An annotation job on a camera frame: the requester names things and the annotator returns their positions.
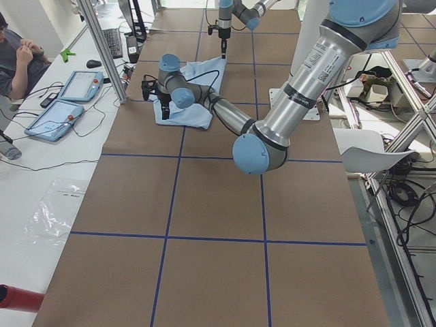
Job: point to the red cylinder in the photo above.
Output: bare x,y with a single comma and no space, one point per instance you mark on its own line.
18,299

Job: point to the green clamp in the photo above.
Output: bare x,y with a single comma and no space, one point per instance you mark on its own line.
66,54

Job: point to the seated person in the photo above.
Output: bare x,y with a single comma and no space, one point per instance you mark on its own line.
23,63

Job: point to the blue teach pendant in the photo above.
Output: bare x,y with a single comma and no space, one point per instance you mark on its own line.
81,86
55,121

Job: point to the black keyboard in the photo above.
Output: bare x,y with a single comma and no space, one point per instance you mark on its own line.
112,37

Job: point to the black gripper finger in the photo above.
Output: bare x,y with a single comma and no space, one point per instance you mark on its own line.
165,112
223,48

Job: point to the aluminium frame post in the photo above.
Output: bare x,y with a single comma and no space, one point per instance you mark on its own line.
90,18

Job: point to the near blue teach pendant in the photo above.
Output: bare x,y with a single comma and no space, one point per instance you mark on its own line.
55,121

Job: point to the black phone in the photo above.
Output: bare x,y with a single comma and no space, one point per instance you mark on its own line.
48,100

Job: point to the far blue teach pendant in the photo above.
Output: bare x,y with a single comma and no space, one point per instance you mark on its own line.
81,86

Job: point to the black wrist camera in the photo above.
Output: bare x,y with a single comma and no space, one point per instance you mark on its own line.
148,86
212,27

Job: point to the white curved chair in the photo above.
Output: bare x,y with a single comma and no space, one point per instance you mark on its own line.
362,151

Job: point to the white column base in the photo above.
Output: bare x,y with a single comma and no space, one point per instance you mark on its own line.
312,113

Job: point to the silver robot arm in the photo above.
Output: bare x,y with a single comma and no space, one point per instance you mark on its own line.
250,17
350,27

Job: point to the black computer mouse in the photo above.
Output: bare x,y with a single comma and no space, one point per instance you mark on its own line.
93,64

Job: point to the clear plastic bag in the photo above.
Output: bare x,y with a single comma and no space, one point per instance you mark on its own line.
51,223

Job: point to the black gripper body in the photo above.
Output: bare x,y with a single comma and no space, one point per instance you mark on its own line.
223,34
165,99

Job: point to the light blue button shirt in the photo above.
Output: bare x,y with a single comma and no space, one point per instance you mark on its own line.
207,73

